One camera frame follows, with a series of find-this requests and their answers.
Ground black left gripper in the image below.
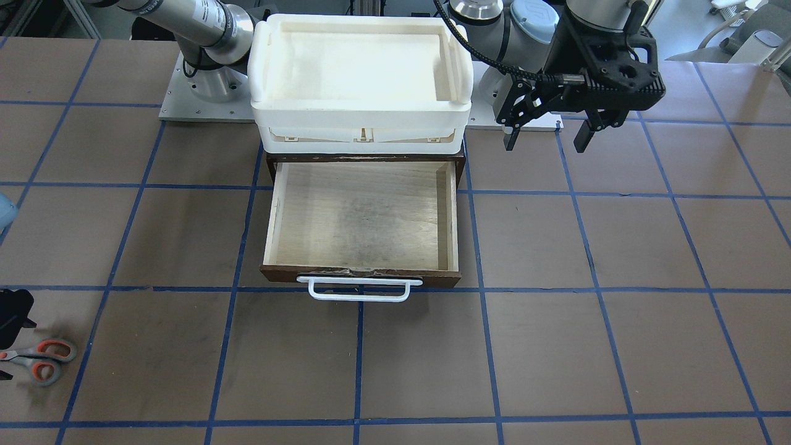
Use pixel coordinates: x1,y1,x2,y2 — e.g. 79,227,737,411
494,16,667,154

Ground wooden drawer with white handle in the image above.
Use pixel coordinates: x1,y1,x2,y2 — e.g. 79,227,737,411
260,160,462,302

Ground orange grey handled scissors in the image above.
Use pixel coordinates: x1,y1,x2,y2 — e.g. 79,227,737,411
1,338,77,387

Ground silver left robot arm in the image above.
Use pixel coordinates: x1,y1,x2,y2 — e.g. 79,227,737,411
435,1,666,154

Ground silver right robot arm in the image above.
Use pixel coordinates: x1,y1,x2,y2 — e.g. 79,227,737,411
87,1,261,122

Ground white foam box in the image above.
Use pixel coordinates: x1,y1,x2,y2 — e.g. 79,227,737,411
248,14,473,155

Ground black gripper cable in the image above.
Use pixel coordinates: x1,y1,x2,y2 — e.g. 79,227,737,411
433,0,585,85

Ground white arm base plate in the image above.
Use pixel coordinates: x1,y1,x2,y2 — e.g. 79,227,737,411
159,54,255,123
467,61,564,132

